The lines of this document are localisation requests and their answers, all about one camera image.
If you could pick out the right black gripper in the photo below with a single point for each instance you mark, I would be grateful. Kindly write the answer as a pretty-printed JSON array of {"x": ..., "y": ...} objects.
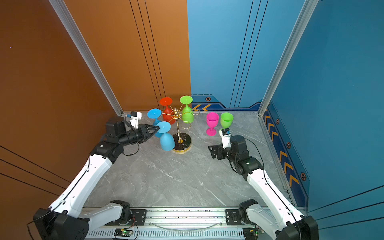
[{"x": 213, "y": 153}]

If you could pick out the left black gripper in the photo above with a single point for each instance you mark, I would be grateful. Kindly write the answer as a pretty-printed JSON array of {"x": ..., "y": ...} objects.
[{"x": 143, "y": 130}]

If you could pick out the blue wine glass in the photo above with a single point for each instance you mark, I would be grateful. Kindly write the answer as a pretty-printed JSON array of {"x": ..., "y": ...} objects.
[
  {"x": 166, "y": 140},
  {"x": 154, "y": 114}
]

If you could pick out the magenta wine glass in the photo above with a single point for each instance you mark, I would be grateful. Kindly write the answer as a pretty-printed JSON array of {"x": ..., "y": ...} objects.
[{"x": 212, "y": 122}]

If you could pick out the green wine glass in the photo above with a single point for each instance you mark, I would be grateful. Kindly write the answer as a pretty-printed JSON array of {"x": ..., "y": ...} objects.
[
  {"x": 226, "y": 120},
  {"x": 187, "y": 112}
]

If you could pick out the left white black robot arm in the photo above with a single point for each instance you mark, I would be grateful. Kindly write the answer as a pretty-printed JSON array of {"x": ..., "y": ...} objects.
[{"x": 64, "y": 219}]

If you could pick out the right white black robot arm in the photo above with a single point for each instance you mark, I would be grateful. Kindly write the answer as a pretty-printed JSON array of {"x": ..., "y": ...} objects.
[{"x": 283, "y": 221}]

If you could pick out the red wine glass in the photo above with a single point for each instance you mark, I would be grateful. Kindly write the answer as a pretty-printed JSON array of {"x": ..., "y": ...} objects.
[{"x": 168, "y": 112}]

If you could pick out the gold wine glass rack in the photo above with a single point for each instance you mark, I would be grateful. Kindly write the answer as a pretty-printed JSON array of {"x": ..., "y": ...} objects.
[{"x": 183, "y": 141}]

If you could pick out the right green circuit board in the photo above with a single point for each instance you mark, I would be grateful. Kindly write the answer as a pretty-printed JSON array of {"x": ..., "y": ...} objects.
[{"x": 252, "y": 234}]

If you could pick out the green circuit board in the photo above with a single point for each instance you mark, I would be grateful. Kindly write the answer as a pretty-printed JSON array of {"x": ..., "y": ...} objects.
[
  {"x": 123, "y": 233},
  {"x": 252, "y": 234}
]

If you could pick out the left green circuit board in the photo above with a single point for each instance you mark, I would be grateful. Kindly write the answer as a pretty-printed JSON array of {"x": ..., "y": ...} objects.
[{"x": 123, "y": 233}]

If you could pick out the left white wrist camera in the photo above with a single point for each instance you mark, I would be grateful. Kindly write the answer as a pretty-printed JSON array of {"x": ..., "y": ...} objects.
[{"x": 134, "y": 118}]

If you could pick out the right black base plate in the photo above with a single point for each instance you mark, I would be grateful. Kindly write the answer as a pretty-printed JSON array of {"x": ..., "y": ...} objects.
[{"x": 236, "y": 217}]

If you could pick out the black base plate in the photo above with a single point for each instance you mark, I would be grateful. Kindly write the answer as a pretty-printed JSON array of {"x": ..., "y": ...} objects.
[
  {"x": 135, "y": 217},
  {"x": 236, "y": 217}
]

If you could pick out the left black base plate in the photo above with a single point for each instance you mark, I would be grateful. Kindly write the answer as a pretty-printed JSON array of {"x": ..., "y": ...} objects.
[{"x": 135, "y": 217}]

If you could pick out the aluminium front rail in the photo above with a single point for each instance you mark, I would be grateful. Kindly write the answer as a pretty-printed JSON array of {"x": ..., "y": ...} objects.
[{"x": 177, "y": 224}]

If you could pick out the left aluminium corner post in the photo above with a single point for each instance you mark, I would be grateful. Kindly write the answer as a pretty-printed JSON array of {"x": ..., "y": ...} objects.
[{"x": 75, "y": 34}]

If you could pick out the aluminium corner post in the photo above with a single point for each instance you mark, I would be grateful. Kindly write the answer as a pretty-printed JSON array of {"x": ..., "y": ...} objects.
[
  {"x": 75, "y": 34},
  {"x": 292, "y": 43}
]

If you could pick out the right aluminium corner post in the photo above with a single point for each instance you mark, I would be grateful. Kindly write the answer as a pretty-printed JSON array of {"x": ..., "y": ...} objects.
[{"x": 292, "y": 43}]

